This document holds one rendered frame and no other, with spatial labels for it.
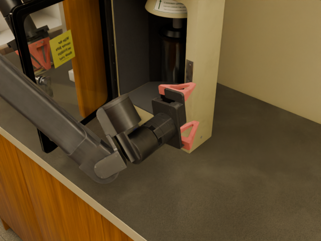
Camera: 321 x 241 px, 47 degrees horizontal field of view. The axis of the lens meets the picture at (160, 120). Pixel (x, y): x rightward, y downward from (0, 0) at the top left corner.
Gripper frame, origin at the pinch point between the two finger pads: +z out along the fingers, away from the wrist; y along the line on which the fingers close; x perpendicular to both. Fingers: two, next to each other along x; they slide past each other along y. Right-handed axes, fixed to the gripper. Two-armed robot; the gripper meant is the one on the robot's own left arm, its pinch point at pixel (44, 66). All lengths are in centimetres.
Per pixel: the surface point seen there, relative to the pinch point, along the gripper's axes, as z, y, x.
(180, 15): 2.5, -31.4, -20.7
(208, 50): 13.1, -34.8, -20.7
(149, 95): 22.7, -5.0, -27.5
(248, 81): 36, -23, -60
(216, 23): 7.7, -38.4, -23.0
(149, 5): -2.6, -23.7, -20.9
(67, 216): 47, 23, 3
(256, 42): 23, -31, -59
